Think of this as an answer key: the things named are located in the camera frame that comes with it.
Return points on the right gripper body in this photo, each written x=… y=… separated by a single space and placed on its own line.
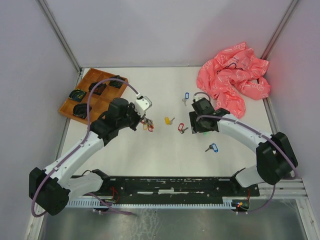
x=197 y=125

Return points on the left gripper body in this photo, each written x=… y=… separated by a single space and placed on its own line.
x=133 y=118

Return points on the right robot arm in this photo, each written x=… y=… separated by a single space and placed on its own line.
x=275 y=158

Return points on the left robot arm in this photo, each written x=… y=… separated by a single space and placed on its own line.
x=54 y=186

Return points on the key with red tag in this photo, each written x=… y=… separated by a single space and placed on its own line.
x=182 y=128

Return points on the key with light blue tag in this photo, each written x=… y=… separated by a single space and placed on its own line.
x=185 y=99

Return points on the key with yellow tag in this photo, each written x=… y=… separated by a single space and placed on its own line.
x=169 y=121

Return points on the black coiled item in tray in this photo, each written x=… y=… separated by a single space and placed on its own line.
x=114 y=83
x=80 y=110
x=99 y=89

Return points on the wooden compartment tray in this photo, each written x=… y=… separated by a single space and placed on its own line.
x=96 y=104

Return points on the black green coiled item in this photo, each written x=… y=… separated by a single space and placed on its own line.
x=77 y=95

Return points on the pink patterned cloth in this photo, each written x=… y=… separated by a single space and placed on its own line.
x=234 y=72

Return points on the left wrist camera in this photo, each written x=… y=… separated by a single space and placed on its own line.
x=142 y=104

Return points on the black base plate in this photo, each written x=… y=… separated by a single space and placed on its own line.
x=199 y=186

